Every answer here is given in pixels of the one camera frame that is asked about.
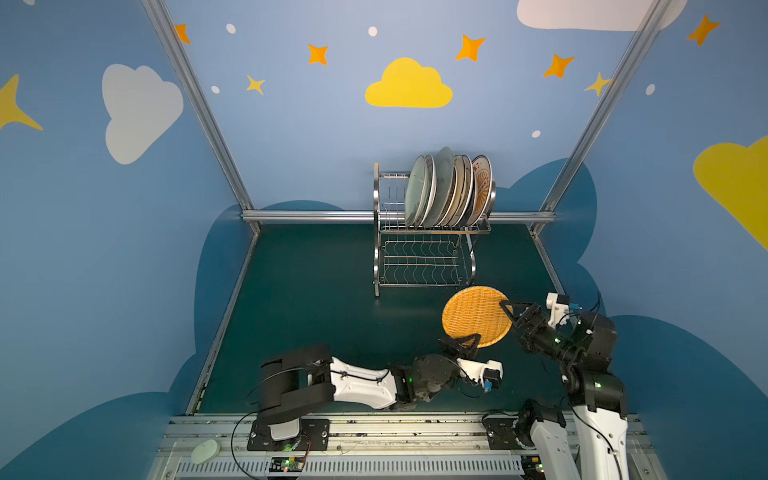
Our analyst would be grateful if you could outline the orange woven round plate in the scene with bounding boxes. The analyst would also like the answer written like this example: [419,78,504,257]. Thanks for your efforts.
[442,286,512,348]

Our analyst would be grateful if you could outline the stainless steel dish rack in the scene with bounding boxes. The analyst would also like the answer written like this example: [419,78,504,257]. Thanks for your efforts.
[373,164,491,297]

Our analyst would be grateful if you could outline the white plate orange sunburst edge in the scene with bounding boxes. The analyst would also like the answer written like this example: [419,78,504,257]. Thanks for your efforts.
[438,162,459,227]

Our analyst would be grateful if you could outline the plain grey-green plate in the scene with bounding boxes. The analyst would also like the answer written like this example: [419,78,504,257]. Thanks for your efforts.
[423,147,454,228]

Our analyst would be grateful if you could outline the white plate floral sprigs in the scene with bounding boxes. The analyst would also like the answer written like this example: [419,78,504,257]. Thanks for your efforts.
[448,155,469,227]

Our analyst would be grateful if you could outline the white plate gold ring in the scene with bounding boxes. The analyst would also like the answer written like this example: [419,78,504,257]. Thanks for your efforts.
[458,154,476,229]

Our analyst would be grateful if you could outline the white plate green lettered rim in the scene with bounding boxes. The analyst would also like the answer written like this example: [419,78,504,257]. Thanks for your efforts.
[417,155,436,227]

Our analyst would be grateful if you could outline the pale green sunflower plate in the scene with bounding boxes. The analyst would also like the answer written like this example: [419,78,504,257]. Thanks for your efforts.
[404,156,426,226]

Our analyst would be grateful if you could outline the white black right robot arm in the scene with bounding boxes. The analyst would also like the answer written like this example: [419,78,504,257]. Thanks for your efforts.
[499,300,630,479]

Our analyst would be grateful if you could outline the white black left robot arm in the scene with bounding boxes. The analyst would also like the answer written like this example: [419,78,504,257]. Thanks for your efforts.
[255,334,503,442]

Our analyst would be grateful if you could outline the left green circuit board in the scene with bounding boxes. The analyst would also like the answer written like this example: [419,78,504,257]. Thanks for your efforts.
[268,457,305,474]

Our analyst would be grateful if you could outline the pale green round disc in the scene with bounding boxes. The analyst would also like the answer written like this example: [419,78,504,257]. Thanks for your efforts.
[190,439,221,465]

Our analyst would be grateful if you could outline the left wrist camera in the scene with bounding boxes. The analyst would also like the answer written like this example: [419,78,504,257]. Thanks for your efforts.
[467,360,503,393]

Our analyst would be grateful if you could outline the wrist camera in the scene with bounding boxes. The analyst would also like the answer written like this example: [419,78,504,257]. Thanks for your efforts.
[545,292,582,329]
[467,360,503,393]

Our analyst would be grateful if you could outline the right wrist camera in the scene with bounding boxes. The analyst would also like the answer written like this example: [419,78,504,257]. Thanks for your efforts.
[545,292,582,329]

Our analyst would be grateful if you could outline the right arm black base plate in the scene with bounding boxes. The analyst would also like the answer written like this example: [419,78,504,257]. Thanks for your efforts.
[480,412,534,450]

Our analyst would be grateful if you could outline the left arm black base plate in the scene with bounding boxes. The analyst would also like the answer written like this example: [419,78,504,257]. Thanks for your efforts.
[247,418,330,452]

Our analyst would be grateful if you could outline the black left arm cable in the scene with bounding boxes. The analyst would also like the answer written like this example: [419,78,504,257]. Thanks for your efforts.
[230,410,271,480]

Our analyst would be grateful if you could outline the aluminium frame back rail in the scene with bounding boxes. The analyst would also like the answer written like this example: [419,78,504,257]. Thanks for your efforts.
[241,210,556,224]

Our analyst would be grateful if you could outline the aluminium frame right post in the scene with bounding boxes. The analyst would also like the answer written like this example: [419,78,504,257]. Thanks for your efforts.
[540,0,673,216]

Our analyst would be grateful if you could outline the aluminium frame post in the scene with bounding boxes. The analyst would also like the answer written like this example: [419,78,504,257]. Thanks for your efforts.
[540,0,673,216]
[141,0,253,210]

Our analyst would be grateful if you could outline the aluminium frame left post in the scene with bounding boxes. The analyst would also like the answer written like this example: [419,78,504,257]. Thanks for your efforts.
[141,0,253,210]

